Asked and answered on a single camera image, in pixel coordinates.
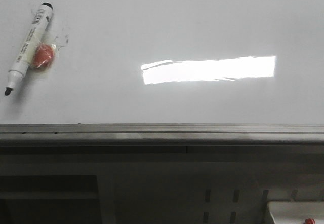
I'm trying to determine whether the white black whiteboard marker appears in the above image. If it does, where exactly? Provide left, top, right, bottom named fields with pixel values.
left=5, top=2, right=53, bottom=96

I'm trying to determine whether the red round magnet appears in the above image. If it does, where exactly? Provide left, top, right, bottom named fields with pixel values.
left=30, top=43, right=55, bottom=70

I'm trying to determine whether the red capped marker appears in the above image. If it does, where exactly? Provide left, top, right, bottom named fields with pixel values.
left=304, top=218, right=316, bottom=224

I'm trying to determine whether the grey pegboard panel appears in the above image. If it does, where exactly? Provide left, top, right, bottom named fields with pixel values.
left=97, top=162, right=323, bottom=223

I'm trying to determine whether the white whiteboard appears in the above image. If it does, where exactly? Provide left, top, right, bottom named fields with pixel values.
left=1, top=0, right=323, bottom=145

